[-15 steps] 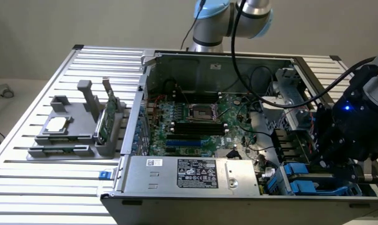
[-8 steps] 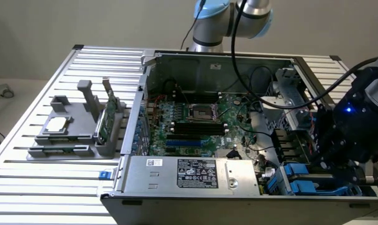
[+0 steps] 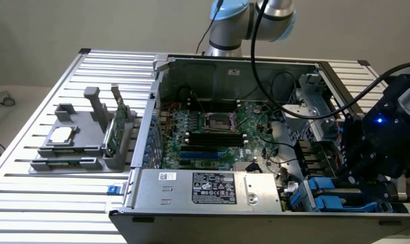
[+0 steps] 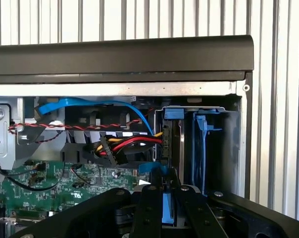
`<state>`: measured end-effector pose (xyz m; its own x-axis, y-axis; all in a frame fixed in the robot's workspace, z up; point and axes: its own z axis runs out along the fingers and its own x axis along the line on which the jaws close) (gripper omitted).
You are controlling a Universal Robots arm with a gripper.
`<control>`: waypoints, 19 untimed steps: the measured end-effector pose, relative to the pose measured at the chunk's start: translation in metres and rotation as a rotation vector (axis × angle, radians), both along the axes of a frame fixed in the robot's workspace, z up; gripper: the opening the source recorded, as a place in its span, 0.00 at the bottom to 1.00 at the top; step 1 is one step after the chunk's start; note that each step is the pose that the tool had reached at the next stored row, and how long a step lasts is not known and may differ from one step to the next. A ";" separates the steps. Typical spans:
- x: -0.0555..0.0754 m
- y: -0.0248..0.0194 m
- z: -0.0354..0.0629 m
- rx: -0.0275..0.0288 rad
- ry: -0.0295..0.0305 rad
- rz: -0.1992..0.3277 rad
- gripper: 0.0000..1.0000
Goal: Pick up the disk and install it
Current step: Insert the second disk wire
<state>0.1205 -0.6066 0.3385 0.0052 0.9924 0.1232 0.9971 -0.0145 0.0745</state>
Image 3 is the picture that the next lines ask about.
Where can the green RAM stick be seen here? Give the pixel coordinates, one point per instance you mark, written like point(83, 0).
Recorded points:
point(73, 151)

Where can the green graphics card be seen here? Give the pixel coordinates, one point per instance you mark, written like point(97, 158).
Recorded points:
point(116, 127)

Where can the black expansion slot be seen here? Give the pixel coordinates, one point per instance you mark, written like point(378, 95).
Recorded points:
point(199, 149)

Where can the blue expansion slot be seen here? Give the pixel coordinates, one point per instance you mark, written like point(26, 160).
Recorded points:
point(199, 154)

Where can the blue disk bay bracket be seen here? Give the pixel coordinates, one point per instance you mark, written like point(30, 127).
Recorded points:
point(327, 203)
point(322, 183)

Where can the silver chipset heatsink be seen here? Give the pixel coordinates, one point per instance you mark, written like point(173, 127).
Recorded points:
point(243, 167)

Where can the green motherboard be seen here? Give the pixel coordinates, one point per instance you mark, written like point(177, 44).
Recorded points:
point(255, 137)

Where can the CPU socket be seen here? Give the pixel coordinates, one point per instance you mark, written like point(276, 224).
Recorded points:
point(220, 121)

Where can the metal drive cage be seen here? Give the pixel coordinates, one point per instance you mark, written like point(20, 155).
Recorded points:
point(310, 106)

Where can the black table corner cap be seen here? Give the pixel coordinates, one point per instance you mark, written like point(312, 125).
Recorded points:
point(84, 50)
point(363, 62)

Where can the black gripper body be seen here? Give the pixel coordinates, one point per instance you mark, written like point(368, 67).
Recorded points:
point(383, 142)

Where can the chair leg with caster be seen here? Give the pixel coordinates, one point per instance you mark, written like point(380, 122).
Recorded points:
point(2, 97)

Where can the grey parts rack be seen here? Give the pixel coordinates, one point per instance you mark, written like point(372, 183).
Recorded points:
point(76, 122)

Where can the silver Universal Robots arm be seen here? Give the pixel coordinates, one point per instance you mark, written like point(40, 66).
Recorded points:
point(227, 30)

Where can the black RAM slot bank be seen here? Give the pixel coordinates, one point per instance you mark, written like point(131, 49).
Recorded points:
point(215, 139)
point(216, 104)

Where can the silver CPU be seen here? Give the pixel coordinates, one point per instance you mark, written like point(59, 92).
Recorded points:
point(61, 134)

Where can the silver power supply unit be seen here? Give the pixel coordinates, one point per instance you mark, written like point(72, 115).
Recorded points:
point(177, 190)

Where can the blue case latch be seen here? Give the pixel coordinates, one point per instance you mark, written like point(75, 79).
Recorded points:
point(113, 189)

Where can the open grey PC case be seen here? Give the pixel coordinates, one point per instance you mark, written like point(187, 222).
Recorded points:
point(204, 226)

